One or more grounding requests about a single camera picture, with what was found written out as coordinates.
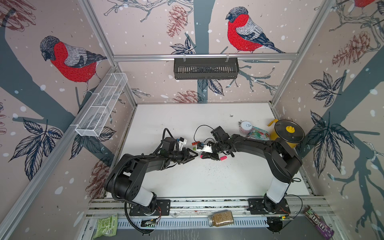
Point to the yellow toy pot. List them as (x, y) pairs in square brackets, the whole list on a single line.
[(288, 131)]

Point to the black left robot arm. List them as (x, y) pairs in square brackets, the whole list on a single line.
[(126, 178)]

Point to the white wire shelf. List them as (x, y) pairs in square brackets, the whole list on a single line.
[(97, 115)]

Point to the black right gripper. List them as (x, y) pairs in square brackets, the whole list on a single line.
[(209, 155)]

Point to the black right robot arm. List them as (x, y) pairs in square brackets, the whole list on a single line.
[(283, 161)]

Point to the glass jar with grains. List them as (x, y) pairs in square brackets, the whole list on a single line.
[(220, 219)]

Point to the green candy packet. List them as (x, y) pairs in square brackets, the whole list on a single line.
[(258, 134)]

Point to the green snack bag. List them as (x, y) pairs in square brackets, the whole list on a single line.
[(107, 227)]

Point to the purple candy bar pack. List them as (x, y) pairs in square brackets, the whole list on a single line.
[(319, 224)]

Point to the black wire basket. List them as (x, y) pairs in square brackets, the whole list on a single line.
[(206, 68)]

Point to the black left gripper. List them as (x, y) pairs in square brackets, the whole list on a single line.
[(186, 155)]

